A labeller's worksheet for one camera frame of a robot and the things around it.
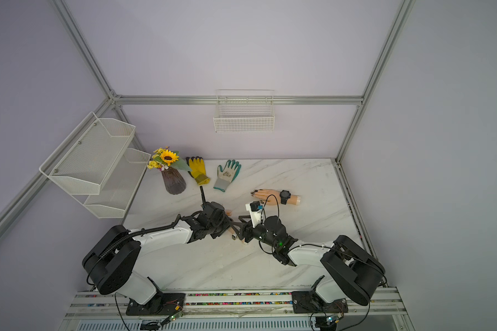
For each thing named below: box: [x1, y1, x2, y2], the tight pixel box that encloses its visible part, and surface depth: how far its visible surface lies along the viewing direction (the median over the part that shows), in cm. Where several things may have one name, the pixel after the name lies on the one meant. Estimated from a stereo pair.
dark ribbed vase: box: [161, 166, 187, 196], surface depth 104 cm
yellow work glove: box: [185, 155, 211, 186], surface depth 114 cm
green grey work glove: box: [213, 159, 242, 193], surface depth 114 cm
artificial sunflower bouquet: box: [147, 146, 192, 172], surface depth 89 cm
